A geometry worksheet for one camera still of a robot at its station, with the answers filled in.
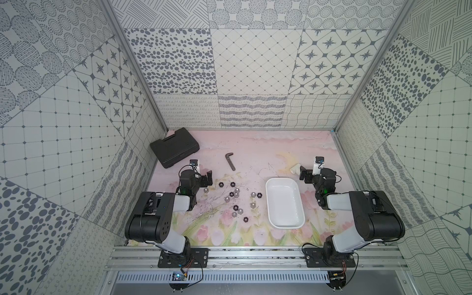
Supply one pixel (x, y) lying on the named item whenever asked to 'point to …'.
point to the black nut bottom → (246, 219)
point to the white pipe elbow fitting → (295, 169)
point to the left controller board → (179, 276)
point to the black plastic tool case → (170, 150)
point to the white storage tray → (285, 203)
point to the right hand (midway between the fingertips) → (310, 168)
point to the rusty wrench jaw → (230, 161)
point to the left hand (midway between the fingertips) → (201, 169)
